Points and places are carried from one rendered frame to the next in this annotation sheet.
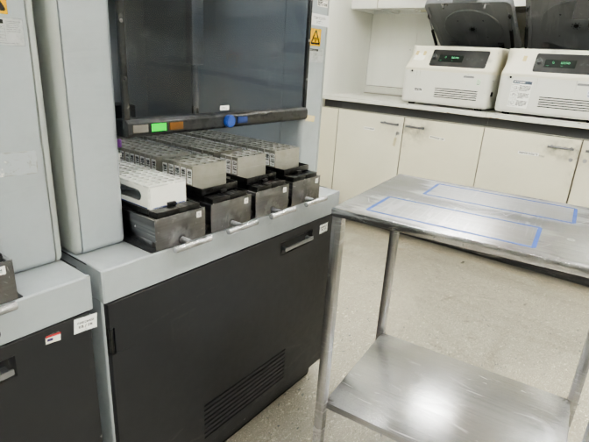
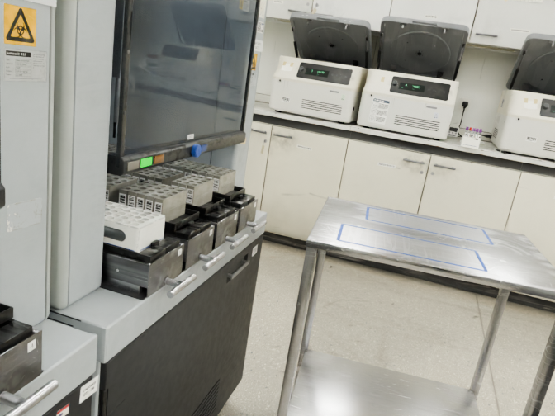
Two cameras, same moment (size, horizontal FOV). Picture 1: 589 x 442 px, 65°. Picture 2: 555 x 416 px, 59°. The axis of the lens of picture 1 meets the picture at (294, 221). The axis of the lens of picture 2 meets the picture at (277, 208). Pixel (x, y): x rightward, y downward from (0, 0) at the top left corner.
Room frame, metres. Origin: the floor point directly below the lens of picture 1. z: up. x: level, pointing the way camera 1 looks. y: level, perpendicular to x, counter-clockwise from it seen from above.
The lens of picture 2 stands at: (0.01, 0.38, 1.19)
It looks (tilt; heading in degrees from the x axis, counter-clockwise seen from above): 16 degrees down; 339
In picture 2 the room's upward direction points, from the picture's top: 9 degrees clockwise
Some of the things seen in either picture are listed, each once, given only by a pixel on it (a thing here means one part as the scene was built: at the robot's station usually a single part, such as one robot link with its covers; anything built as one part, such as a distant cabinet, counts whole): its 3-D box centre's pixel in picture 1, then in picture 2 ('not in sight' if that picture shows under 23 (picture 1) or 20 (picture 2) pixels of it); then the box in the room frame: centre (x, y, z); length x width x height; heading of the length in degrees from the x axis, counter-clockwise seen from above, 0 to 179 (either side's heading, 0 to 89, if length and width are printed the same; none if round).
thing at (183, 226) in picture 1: (98, 193); (36, 229); (1.11, 0.50, 0.78); 0.73 x 0.14 x 0.09; 54
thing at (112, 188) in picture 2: (172, 164); (120, 193); (1.18, 0.33, 0.85); 0.12 x 0.02 x 0.06; 144
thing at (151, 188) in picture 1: (128, 183); (89, 219); (1.03, 0.39, 0.83); 0.30 x 0.10 x 0.06; 54
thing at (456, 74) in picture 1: (466, 54); (326, 68); (3.20, -1.05, 1.22); 0.62 x 0.56 x 0.64; 142
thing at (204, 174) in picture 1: (207, 174); (170, 205); (1.10, 0.22, 0.85); 0.12 x 0.02 x 0.06; 144
